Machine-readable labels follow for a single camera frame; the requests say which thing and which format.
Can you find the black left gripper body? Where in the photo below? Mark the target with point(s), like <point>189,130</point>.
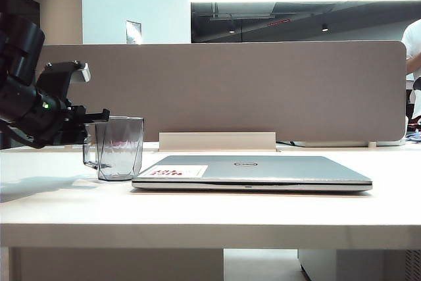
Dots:
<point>36,113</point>

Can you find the red ceiling sign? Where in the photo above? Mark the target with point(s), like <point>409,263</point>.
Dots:
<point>279,22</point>

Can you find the transparent grey water cup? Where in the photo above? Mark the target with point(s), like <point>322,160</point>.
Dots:
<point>120,149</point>

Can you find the white flat object behind divider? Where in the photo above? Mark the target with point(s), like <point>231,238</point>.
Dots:
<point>345,143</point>

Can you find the person in white shirt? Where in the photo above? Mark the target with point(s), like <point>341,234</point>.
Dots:
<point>412,40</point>

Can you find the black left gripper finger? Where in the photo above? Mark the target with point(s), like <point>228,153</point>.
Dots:
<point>79,133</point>
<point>98,116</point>

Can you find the silver Dell laptop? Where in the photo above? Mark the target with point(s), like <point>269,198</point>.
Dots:
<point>279,172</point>

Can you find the beige divider foot bracket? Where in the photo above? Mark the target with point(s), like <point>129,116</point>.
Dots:
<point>371,145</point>

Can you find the white wall notice paper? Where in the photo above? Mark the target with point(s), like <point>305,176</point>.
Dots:
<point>133,32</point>

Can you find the blue items on far desk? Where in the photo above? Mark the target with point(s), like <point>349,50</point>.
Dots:
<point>413,136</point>

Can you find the white desk support panel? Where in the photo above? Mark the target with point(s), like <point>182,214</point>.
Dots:
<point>115,266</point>

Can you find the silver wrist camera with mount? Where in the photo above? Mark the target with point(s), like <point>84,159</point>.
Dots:
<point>52,77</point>

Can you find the grey-brown desk divider panel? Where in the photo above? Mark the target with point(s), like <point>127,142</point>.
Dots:
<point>246,90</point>

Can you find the white red laptop sticker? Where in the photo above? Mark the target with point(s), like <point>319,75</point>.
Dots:
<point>177,171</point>

